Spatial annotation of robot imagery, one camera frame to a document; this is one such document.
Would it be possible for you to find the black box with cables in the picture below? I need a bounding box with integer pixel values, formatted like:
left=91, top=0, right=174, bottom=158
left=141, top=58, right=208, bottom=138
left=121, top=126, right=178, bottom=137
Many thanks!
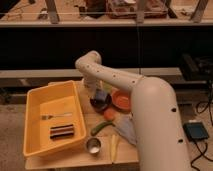
left=183, top=122, right=209, bottom=141

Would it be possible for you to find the silver fork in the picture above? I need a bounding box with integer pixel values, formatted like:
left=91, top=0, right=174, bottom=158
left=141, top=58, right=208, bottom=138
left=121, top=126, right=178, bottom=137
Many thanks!
left=41, top=113, right=72, bottom=120

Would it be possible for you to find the striped dark rectangular block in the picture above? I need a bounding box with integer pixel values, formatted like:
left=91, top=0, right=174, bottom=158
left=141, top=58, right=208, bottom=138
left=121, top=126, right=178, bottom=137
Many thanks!
left=50, top=124, right=75, bottom=139

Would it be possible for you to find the yellow plastic bin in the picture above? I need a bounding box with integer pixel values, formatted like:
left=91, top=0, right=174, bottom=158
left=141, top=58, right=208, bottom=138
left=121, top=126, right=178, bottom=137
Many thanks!
left=23, top=81, right=87, bottom=157

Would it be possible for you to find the green toy cucumber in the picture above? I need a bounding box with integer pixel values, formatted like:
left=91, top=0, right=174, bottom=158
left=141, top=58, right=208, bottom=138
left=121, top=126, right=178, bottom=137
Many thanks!
left=90, top=121, right=112, bottom=136

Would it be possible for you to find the orange plate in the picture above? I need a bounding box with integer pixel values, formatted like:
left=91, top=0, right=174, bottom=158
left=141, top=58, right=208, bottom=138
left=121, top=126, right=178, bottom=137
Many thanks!
left=111, top=90, right=131, bottom=111

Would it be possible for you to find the orange round toy food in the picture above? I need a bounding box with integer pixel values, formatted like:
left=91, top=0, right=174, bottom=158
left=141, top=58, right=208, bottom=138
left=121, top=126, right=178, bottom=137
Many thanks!
left=103, top=108, right=116, bottom=121

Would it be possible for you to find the pale yellow toy corn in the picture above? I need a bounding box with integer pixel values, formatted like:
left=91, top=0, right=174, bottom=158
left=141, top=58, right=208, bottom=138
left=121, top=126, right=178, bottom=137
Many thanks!
left=110, top=134, right=119, bottom=163

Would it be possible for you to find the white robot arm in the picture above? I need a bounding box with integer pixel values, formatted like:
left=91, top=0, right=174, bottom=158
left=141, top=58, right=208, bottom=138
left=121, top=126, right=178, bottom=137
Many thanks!
left=75, top=51, right=191, bottom=171

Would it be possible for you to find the grey cloth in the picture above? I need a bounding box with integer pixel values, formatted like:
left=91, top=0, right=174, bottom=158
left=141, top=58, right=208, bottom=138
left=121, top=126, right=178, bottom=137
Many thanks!
left=114, top=115, right=137, bottom=145

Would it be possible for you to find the blue sponge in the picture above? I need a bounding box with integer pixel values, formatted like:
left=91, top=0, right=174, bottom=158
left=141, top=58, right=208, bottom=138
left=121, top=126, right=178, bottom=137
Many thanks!
left=94, top=90, right=107, bottom=102

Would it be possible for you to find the small silver metal cup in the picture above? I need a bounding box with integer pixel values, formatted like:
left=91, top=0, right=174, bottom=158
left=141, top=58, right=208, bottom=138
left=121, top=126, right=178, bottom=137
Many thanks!
left=86, top=138, right=101, bottom=155

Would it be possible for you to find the dark purple bowl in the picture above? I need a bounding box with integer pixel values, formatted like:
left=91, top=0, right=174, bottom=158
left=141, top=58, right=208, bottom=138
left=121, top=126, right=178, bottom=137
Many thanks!
left=90, top=94, right=112, bottom=113

